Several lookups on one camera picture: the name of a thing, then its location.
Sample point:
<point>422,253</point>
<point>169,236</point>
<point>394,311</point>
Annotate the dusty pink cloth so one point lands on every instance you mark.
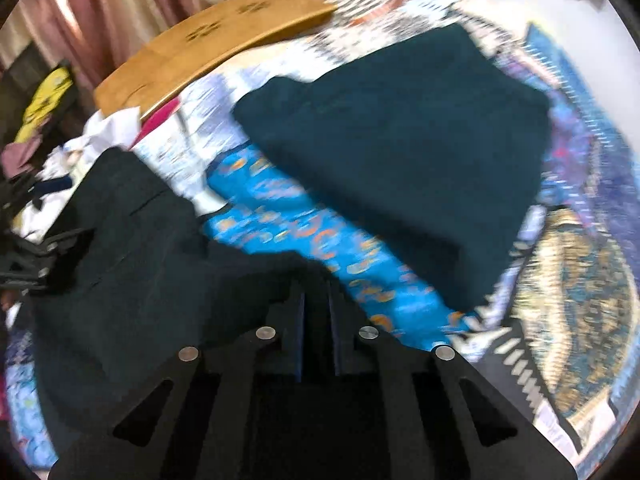
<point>20,157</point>

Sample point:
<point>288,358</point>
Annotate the folded dark teal garment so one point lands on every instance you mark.
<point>400,160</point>

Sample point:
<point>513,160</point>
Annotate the patterned bedsheet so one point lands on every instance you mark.
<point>565,270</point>

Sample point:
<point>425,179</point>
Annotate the blue printed blanket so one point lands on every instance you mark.
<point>300,230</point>

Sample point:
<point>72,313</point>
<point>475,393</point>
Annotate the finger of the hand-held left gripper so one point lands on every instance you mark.
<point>55,242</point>
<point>25,274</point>

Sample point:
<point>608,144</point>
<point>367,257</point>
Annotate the magenta cloth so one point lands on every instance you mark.
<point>157,122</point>

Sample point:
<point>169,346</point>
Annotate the pile of mixed clothes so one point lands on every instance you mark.
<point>95,137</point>

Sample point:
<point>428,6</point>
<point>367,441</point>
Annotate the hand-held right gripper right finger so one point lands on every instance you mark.
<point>334,335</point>

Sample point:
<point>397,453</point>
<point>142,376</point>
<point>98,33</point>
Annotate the yellow cloth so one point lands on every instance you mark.
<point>45,102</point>

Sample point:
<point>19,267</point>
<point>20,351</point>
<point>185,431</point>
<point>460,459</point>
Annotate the wooden board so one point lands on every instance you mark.
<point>200,45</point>

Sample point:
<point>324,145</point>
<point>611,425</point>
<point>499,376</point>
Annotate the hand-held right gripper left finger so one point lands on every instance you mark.
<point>299,340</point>

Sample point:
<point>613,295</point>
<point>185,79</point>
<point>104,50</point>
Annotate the pink curtain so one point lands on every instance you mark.
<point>110,5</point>

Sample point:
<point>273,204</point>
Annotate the dark pants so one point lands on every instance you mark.
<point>130,270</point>

